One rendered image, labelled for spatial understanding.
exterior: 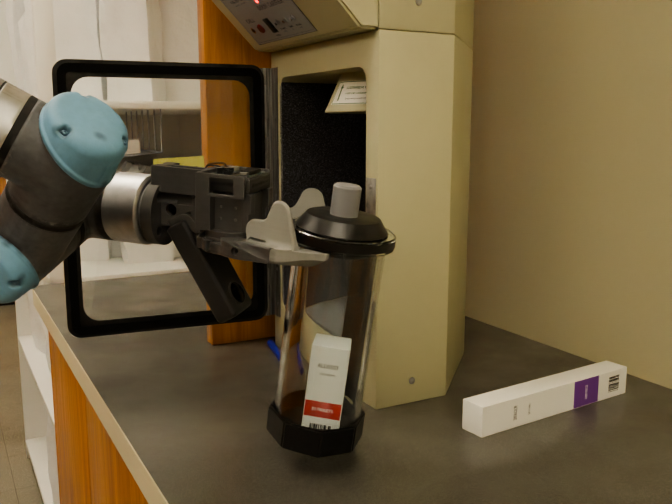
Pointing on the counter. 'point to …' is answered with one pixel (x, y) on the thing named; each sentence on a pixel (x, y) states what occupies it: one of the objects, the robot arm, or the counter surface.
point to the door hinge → (273, 176)
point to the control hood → (359, 10)
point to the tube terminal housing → (409, 182)
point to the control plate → (252, 12)
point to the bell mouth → (349, 94)
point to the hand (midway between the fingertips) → (336, 252)
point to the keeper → (371, 196)
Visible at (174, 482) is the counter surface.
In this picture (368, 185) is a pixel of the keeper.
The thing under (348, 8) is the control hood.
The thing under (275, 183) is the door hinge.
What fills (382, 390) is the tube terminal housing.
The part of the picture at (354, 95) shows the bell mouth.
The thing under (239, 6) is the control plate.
